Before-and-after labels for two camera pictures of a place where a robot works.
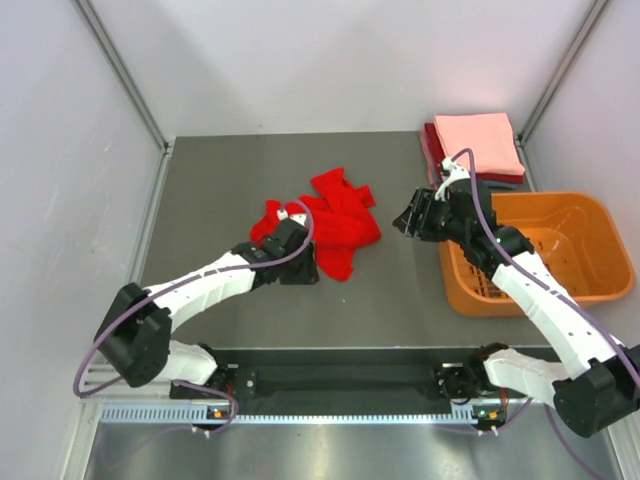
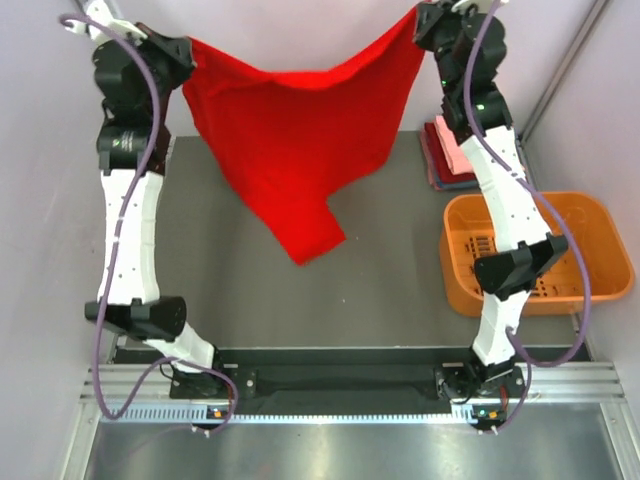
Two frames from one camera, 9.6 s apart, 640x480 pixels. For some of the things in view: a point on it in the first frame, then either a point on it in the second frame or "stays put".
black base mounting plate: (336, 376) stays put
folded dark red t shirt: (437, 155) stays put
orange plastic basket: (571, 237) stays put
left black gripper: (307, 274) to (173, 50)
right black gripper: (423, 202) to (430, 15)
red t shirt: (339, 215) to (288, 143)
